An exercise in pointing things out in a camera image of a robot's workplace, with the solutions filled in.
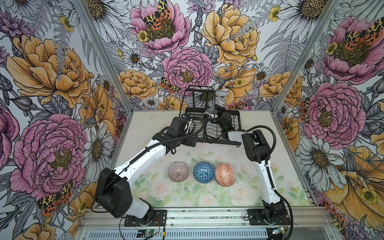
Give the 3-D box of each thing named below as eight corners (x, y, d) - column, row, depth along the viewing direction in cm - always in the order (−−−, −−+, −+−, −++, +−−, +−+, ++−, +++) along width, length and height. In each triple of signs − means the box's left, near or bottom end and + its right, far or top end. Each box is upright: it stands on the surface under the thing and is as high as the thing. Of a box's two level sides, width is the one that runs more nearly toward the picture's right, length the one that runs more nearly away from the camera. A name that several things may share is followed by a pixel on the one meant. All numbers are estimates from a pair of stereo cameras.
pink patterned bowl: (168, 182, 87) (167, 179, 84) (170, 165, 94) (169, 161, 90) (188, 182, 87) (188, 179, 84) (189, 165, 94) (188, 161, 90)
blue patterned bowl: (190, 175, 90) (190, 170, 85) (203, 163, 95) (203, 157, 89) (204, 188, 85) (204, 184, 80) (216, 175, 90) (218, 170, 84)
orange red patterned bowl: (219, 190, 85) (221, 185, 79) (212, 171, 91) (213, 166, 86) (236, 184, 87) (239, 180, 81) (228, 166, 93) (230, 161, 88)
